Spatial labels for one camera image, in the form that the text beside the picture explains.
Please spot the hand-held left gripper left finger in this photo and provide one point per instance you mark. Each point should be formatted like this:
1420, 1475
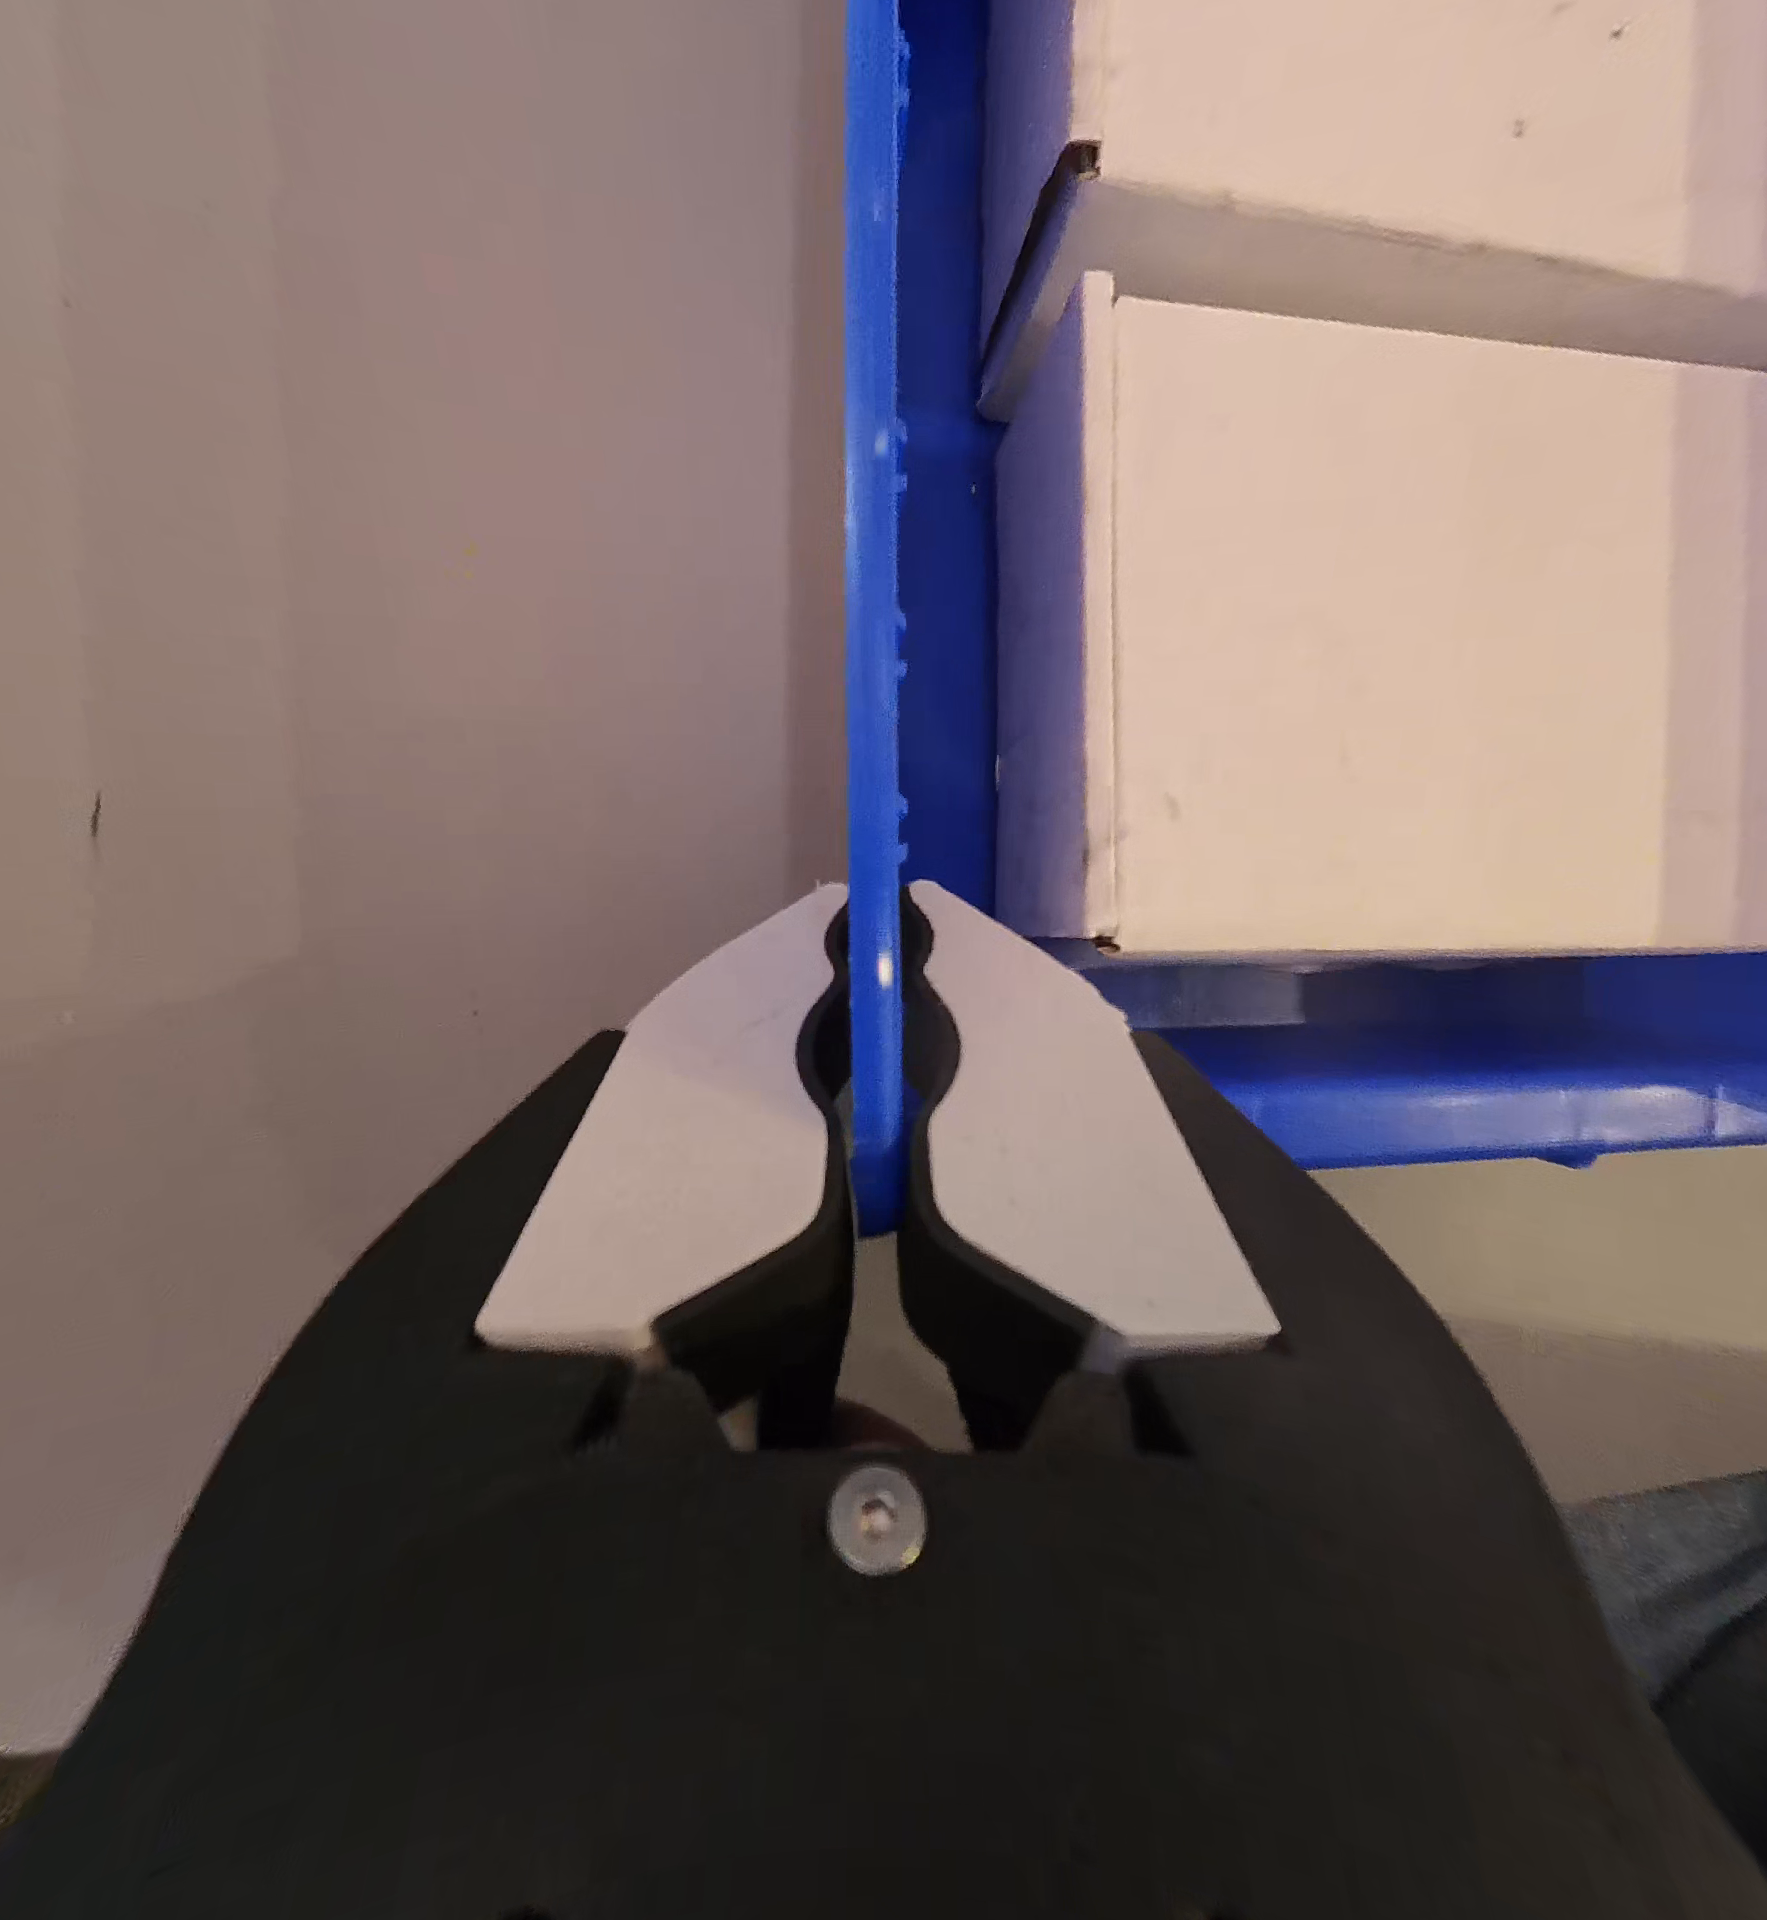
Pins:
674, 1171

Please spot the white cardboard box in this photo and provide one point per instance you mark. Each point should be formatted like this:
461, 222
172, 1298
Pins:
1393, 105
1393, 630

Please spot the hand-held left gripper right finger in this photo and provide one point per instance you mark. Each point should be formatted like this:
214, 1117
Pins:
1077, 1171

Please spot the blue plastic bin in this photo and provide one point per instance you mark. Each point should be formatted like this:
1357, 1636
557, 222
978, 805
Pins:
1423, 1080

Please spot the person's dark clothing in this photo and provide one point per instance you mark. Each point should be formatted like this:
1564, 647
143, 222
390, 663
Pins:
1754, 1649

